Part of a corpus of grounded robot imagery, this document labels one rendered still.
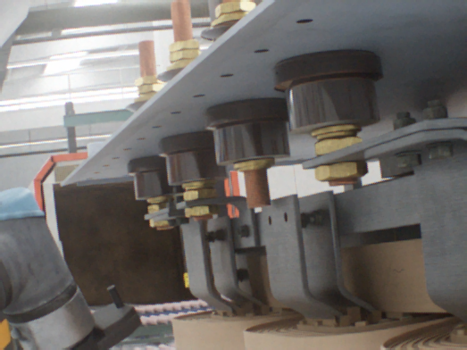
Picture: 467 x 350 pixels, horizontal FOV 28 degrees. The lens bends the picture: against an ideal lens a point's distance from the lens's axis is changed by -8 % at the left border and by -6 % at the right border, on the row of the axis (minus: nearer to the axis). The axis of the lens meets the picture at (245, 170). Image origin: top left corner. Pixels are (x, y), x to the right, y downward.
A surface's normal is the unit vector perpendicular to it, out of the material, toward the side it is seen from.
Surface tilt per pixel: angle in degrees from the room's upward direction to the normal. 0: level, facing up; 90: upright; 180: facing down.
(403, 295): 90
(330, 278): 90
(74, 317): 91
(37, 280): 98
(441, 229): 90
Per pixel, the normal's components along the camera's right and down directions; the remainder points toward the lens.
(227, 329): -0.51, 0.00
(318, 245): -0.95, 0.09
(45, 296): 0.43, 0.08
